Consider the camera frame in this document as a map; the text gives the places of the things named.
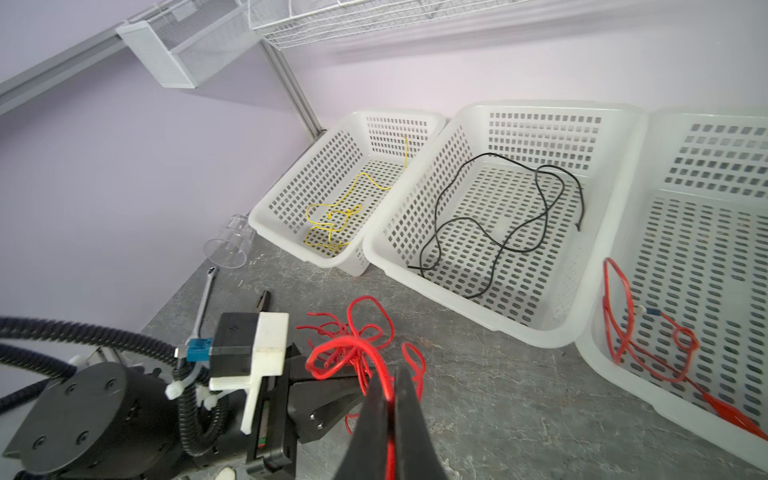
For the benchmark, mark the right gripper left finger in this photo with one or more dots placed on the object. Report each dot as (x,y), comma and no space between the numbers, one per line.
(370,454)

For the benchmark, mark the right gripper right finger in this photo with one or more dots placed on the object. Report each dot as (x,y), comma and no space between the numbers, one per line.
(414,453)

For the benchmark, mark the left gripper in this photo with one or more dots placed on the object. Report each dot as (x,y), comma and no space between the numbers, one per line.
(317,406)

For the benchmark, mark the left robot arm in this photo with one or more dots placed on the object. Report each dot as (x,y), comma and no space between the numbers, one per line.
(110,421)

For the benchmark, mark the white knitted glove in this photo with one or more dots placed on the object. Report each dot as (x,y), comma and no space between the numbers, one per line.
(227,473)

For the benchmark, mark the clear plastic cup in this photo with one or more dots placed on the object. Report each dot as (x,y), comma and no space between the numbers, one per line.
(231,248)

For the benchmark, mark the left white plastic basket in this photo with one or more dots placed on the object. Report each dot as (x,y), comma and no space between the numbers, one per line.
(318,211)

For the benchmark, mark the white plastic basket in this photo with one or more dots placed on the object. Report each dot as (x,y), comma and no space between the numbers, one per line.
(318,211)
(505,217)
(680,314)

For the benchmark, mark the middle white plastic basket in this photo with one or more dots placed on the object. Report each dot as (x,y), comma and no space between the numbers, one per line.
(505,217)

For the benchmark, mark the right white plastic basket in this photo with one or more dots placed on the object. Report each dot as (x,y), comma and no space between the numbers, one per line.
(680,314)

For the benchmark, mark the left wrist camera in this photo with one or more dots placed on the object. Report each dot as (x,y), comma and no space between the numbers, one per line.
(246,355)

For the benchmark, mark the white mesh wall box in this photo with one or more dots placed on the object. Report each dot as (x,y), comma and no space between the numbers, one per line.
(182,44)

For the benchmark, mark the white wire wall shelf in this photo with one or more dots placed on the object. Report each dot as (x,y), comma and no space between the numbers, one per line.
(288,24)

